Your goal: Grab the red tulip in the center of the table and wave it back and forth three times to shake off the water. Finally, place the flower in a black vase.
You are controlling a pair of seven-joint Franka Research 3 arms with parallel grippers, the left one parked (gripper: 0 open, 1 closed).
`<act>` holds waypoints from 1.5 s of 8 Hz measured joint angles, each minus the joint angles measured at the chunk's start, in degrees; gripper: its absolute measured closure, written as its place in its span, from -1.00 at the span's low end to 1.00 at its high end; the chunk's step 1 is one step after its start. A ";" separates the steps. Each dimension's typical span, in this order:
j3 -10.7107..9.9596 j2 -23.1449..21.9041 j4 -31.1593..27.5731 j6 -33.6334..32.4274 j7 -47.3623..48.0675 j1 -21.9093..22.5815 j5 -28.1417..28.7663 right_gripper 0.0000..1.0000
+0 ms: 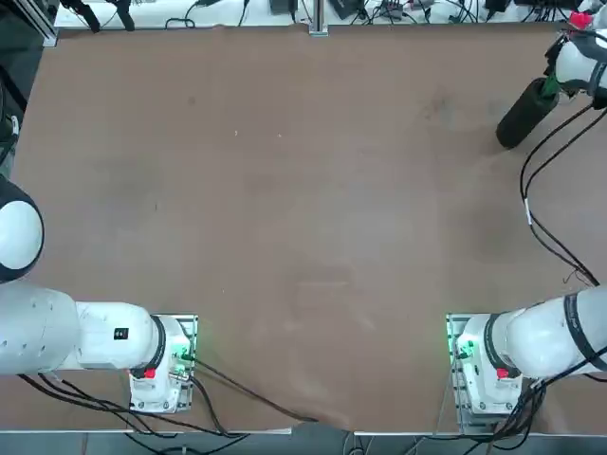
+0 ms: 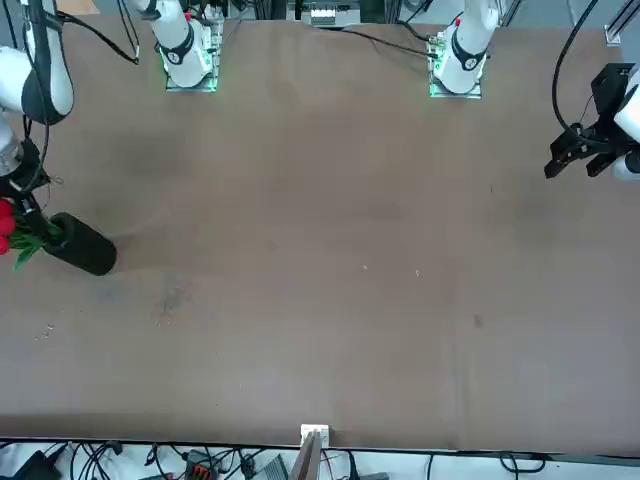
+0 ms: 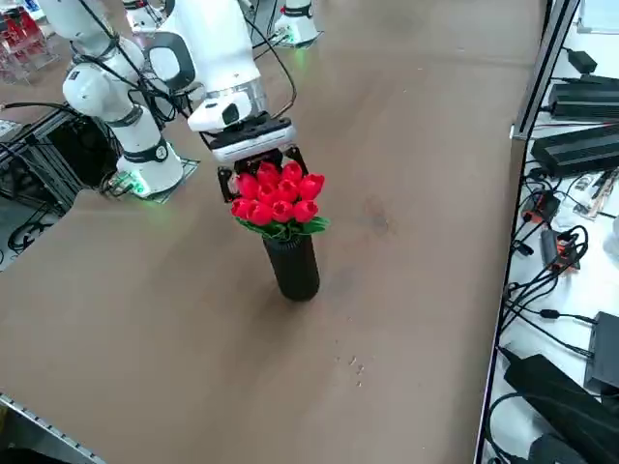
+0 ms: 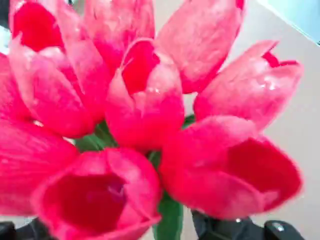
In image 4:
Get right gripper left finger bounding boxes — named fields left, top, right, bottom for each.
left=0, top=216, right=55, bottom=240

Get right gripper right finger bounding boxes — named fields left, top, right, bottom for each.
left=191, top=210, right=305, bottom=240

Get red tulip bouquet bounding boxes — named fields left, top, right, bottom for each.
left=0, top=0, right=307, bottom=240

